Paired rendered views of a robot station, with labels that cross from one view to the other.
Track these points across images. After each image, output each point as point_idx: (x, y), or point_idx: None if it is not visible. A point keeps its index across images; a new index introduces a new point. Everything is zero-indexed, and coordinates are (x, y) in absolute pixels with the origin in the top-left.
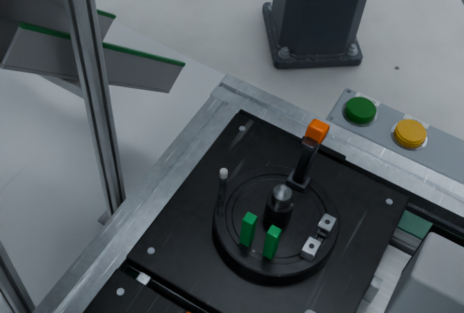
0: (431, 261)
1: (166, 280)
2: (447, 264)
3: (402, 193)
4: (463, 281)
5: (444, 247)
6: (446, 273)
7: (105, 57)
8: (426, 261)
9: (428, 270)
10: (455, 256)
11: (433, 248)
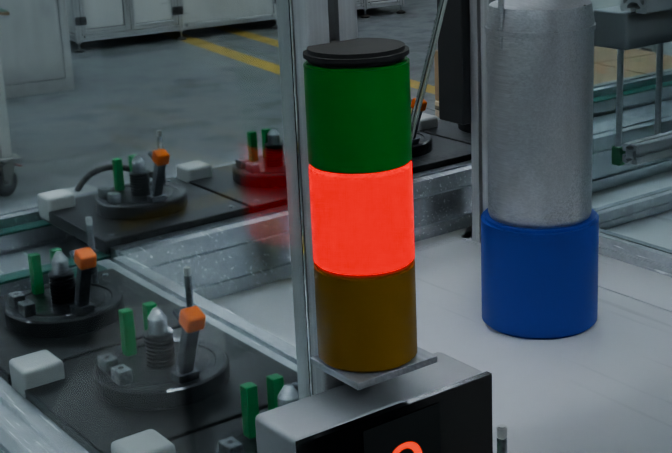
0: (447, 362)
1: None
2: (438, 368)
3: None
4: (413, 372)
5: (458, 372)
6: (428, 366)
7: None
8: (449, 360)
9: (438, 358)
10: (444, 375)
11: (461, 367)
